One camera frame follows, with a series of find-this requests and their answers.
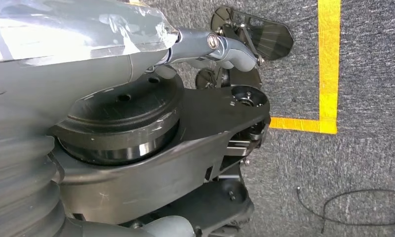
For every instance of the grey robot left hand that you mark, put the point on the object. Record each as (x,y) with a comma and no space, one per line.
(53,49)

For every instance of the black robot foot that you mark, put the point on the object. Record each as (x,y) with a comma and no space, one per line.
(272,39)

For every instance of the yellow floor tape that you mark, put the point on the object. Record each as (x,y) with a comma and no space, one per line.
(328,65)

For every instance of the dark grey floor carpet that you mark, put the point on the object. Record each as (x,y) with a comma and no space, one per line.
(364,157)

